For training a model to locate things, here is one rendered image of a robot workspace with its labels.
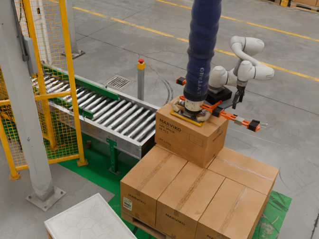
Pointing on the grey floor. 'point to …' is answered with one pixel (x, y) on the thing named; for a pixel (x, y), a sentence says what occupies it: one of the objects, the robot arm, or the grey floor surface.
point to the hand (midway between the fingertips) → (237, 104)
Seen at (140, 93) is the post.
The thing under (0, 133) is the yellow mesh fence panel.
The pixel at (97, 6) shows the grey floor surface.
